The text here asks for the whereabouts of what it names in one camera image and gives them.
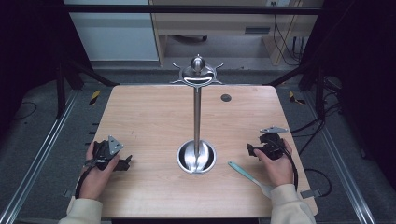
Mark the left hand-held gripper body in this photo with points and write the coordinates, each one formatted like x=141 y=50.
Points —
x=109 y=148

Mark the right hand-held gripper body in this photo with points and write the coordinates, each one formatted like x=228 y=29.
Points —
x=270 y=148

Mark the person's right hand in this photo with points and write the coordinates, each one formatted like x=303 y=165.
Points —
x=278 y=172

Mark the person's left hand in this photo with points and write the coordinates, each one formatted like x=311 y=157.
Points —
x=95 y=182

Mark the dark round table grommet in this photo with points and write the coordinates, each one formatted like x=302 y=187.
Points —
x=226 y=98

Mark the yellow clamp right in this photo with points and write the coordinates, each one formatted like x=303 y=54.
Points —
x=294 y=98

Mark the steel utensil hanging stand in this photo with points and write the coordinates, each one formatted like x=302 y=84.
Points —
x=196 y=124

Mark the white cabinet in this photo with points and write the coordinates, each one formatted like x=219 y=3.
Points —
x=115 y=34

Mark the light wooden desk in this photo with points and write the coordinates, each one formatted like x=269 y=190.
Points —
x=218 y=23

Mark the grey metal table bracket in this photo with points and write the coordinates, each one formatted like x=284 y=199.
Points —
x=310 y=193
x=70 y=193

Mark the aluminium floor rail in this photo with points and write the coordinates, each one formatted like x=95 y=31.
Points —
x=342 y=161
x=40 y=155

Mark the black frame strut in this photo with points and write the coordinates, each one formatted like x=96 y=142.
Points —
x=299 y=73
x=84 y=73

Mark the black horizontal frame bar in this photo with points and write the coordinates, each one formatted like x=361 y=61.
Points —
x=186 y=9

